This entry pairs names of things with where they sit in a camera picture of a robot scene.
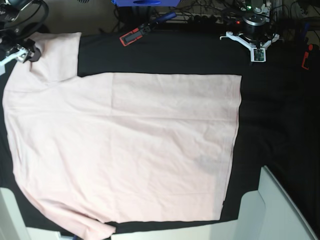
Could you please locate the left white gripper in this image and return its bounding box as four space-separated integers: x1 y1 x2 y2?
219 31 280 62

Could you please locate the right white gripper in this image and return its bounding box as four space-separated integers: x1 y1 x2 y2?
0 38 41 75

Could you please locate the pink T-shirt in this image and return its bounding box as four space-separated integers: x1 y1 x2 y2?
2 33 242 240

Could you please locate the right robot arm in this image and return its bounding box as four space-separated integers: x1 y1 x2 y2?
0 0 49 75

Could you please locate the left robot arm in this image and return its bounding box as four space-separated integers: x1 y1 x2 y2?
219 0 280 63

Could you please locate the orange blue clamp right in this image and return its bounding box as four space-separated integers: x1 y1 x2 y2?
295 21 313 71

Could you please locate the orange blue clamp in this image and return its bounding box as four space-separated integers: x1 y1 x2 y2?
119 12 177 47
295 21 313 71

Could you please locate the blue plastic box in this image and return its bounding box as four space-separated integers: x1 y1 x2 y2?
111 0 181 7

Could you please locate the orange blue clamp top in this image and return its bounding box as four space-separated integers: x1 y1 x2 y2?
119 12 177 47

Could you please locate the black table cloth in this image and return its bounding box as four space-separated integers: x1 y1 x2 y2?
0 29 320 237

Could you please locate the white table frame left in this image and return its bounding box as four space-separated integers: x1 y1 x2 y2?
0 187 61 240

